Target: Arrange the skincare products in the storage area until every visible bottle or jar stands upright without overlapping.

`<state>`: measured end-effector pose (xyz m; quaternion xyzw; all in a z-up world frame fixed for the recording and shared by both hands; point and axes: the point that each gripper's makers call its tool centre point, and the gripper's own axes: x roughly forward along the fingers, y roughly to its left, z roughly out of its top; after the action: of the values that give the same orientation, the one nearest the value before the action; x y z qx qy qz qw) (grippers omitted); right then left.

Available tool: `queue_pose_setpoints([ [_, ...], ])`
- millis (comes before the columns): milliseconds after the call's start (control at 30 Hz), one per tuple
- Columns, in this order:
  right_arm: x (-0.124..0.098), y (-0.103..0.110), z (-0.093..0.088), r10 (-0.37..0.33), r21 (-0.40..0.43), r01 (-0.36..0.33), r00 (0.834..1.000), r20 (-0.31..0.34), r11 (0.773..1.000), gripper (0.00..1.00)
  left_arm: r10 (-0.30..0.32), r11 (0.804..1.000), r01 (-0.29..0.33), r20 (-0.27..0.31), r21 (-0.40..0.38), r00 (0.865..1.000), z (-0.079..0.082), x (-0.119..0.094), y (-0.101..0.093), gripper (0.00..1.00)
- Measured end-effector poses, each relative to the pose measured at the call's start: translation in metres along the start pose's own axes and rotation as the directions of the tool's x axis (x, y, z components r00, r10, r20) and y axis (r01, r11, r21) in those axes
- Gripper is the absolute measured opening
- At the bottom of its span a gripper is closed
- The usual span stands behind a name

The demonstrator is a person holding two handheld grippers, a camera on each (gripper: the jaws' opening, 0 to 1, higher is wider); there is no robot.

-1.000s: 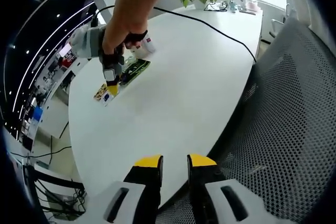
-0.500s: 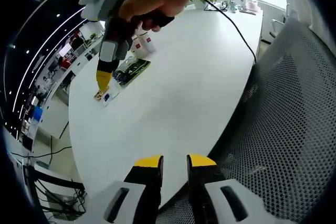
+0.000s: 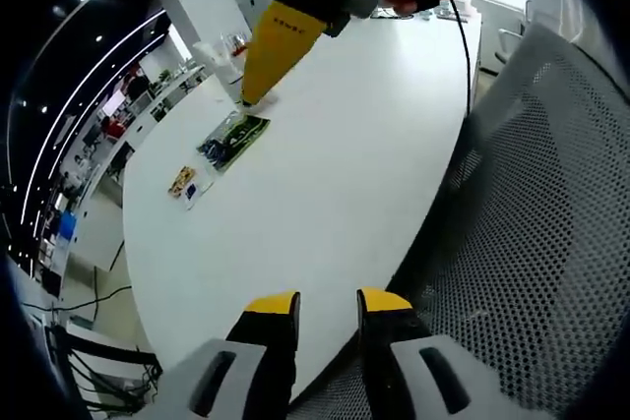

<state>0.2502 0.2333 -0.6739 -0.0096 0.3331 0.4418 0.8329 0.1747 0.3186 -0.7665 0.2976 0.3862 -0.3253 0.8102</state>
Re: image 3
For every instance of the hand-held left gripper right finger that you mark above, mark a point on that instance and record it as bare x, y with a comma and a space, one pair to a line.
381, 366

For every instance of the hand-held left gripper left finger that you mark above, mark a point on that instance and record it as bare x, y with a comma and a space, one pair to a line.
270, 348

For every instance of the tall white skincare tube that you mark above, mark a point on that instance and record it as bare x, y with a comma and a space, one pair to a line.
221, 68

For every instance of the green black foil packet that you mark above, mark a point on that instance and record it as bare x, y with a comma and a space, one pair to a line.
231, 142

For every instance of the black tripod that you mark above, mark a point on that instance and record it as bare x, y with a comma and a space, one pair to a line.
123, 352

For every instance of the small brown snack packet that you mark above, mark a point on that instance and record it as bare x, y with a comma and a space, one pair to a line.
182, 183

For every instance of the bright display screen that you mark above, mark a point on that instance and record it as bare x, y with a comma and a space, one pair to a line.
112, 102

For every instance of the white office counter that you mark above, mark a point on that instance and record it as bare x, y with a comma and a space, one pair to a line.
103, 238

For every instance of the grey mesh office chair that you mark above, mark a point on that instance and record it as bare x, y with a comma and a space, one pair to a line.
541, 243

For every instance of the blue plastic bin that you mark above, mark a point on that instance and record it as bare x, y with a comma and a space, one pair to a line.
68, 224

